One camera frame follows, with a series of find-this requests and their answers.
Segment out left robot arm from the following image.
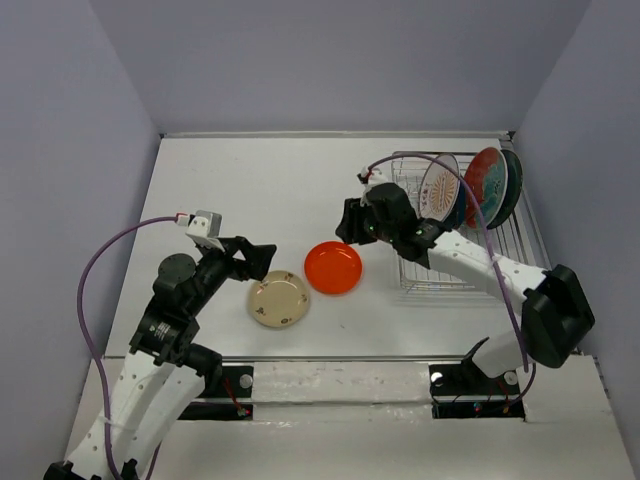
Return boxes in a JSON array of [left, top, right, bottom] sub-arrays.
[[44, 237, 276, 479]]

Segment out white plate orange sunburst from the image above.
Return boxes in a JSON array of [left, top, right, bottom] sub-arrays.
[[418, 153, 459, 221]]

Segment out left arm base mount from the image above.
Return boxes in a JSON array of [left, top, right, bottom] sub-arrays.
[[179, 364, 254, 421]]

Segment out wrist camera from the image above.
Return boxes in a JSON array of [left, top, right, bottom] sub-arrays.
[[357, 167, 389, 193], [186, 210, 223, 249]]

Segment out dark blue plate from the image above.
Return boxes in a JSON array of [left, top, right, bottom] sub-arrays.
[[445, 187, 466, 229]]

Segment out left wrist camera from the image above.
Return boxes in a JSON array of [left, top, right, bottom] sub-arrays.
[[186, 210, 223, 249]]

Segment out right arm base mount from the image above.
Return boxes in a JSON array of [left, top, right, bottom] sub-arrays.
[[429, 363, 525, 420]]

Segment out red and teal floral plate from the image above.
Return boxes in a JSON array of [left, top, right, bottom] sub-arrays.
[[464, 147, 508, 225]]

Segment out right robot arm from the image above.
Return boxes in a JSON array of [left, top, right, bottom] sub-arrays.
[[336, 182, 595, 392]]

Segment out metal wire dish rack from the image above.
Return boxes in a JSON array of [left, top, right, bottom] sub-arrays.
[[391, 157, 537, 292]]

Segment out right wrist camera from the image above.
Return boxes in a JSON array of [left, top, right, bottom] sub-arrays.
[[357, 167, 389, 193]]

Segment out teal glazed plate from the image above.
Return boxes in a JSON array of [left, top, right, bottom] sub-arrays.
[[488, 149, 523, 230]]

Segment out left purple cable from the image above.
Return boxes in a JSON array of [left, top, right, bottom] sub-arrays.
[[77, 214, 194, 480]]

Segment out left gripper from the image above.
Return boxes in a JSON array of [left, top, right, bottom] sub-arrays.
[[189, 234, 277, 314]]

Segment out cream plate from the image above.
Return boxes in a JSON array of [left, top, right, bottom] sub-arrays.
[[247, 270, 311, 329]]

